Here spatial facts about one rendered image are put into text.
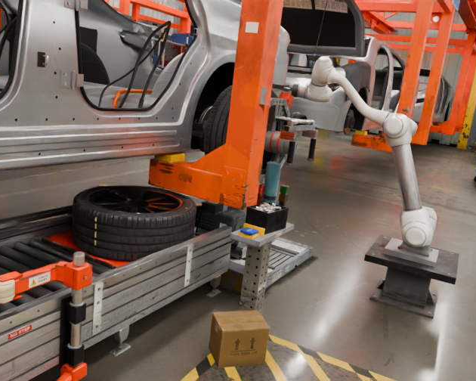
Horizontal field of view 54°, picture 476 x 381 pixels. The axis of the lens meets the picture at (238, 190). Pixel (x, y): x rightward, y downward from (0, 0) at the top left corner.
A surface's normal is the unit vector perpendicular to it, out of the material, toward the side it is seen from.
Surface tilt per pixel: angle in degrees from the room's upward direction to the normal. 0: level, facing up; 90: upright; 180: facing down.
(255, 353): 90
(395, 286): 90
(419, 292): 90
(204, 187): 90
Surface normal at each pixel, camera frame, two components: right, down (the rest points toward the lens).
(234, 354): 0.32, 0.25
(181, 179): -0.50, 0.14
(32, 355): 0.86, 0.22
